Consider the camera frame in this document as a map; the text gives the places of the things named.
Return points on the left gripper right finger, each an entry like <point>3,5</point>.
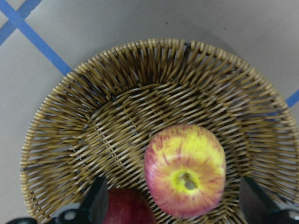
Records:
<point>261,206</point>

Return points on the woven wicker basket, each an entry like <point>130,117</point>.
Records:
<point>99,119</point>

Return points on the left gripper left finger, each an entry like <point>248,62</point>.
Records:
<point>92,210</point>

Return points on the yellow-red apple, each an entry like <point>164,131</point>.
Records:
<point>185,170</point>

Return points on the dark red apple in basket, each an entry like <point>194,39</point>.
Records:
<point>127,206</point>

